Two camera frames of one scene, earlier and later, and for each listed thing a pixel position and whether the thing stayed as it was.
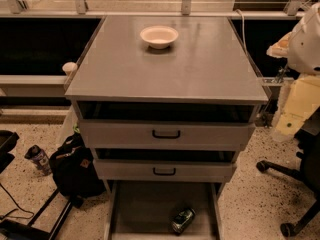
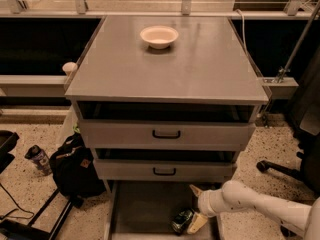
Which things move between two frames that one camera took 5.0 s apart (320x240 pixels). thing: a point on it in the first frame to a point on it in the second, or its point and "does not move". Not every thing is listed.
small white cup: [69, 68] does not move
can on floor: [40, 159] does not move
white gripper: [306, 49] to [204, 202]
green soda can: [182, 220] does not move
